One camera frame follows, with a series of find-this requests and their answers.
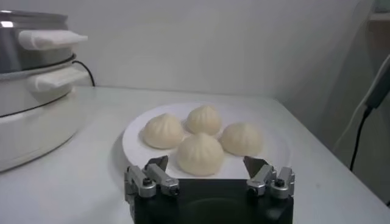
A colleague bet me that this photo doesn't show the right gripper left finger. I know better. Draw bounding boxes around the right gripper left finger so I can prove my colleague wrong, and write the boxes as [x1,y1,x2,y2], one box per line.
[124,155,180,203]

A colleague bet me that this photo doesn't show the steel steamer basket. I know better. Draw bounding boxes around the steel steamer basket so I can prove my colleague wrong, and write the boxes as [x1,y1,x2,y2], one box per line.
[0,10,88,74]

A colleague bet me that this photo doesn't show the white steamed baozi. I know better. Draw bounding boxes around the white steamed baozi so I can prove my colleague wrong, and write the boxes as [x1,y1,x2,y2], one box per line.
[185,105,222,136]
[142,113,186,150]
[175,133,225,177]
[219,122,264,158]

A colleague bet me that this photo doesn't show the white round plate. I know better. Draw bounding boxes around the white round plate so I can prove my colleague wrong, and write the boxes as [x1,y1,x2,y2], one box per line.
[121,102,293,180]

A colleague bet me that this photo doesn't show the thin white wall cable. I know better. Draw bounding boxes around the thin white wall cable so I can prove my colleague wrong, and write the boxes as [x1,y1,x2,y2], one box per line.
[333,54,390,152]

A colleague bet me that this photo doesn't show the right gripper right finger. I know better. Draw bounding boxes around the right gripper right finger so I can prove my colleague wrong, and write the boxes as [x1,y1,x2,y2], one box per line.
[243,155,296,200]

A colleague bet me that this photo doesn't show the white electric cooker base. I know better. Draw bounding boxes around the white electric cooker base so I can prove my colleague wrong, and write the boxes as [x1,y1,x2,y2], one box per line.
[0,56,92,173]

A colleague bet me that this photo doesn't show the black cooker power cord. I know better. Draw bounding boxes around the black cooker power cord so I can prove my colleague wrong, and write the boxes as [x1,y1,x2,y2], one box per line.
[72,60,96,88]

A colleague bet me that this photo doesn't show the black power adapter cable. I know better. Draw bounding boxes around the black power adapter cable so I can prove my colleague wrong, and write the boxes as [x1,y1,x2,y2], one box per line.
[349,65,390,172]

